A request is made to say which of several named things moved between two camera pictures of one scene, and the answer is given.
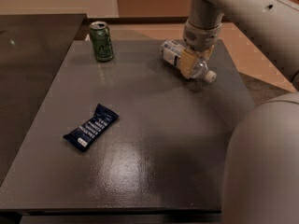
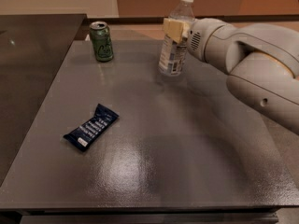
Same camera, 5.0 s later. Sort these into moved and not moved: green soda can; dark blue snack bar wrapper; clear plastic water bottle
Moved: clear plastic water bottle
Not moved: dark blue snack bar wrapper; green soda can
